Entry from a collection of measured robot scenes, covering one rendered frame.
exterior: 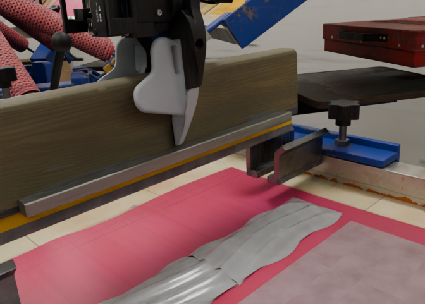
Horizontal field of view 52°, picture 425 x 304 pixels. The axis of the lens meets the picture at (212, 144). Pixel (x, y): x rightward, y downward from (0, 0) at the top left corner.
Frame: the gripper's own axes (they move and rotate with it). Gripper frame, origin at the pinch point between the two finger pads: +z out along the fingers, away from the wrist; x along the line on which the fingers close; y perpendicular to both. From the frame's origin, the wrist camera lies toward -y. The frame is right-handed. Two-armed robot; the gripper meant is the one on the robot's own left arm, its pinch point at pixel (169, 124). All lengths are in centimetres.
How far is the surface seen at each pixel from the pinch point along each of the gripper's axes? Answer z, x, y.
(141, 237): 13.6, -5.7, 0.7
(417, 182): 10.7, 13.1, -25.6
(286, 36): 12, -134, -200
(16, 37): -3, -109, -29
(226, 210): 13.6, -3.0, -10.0
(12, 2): -12, -69, -15
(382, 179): 11.4, 9.1, -25.6
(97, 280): 13.6, -2.4, 8.0
